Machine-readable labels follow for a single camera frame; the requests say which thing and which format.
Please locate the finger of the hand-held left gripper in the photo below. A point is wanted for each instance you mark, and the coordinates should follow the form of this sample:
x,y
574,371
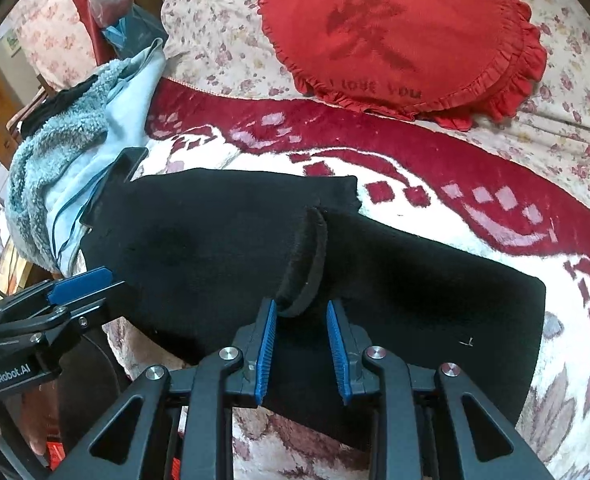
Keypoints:
x,y
125,165
82,282

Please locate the red and white plush blanket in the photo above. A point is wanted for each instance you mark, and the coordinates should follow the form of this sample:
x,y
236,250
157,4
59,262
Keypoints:
x,y
325,125

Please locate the black garment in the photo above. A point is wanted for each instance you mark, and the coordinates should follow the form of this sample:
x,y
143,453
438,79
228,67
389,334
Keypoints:
x,y
50,107

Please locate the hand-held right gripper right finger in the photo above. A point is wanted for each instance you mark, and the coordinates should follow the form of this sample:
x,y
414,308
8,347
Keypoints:
x,y
337,355

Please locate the blue plastic bag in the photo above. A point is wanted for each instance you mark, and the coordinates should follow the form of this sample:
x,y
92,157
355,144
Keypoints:
x,y
135,35

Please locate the black pants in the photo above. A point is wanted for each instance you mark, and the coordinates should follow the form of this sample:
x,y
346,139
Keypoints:
x,y
200,240

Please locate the red ruffled pillow with print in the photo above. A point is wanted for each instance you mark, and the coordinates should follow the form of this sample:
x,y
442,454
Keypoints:
x,y
315,10

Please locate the pink floral cloth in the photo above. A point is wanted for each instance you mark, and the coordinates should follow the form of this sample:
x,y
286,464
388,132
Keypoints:
x,y
55,35

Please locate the light blue fleece garment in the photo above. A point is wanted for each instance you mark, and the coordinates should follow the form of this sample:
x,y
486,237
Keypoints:
x,y
50,145

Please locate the floral bed sheet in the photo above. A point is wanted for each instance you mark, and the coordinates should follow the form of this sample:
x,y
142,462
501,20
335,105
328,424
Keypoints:
x,y
215,35

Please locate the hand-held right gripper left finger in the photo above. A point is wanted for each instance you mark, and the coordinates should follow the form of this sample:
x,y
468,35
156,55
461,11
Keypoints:
x,y
266,355

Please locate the clear plastic container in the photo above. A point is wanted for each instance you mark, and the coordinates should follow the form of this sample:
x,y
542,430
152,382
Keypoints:
x,y
110,2

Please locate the red wooden frame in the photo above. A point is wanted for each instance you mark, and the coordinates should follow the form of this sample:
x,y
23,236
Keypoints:
x,y
87,20

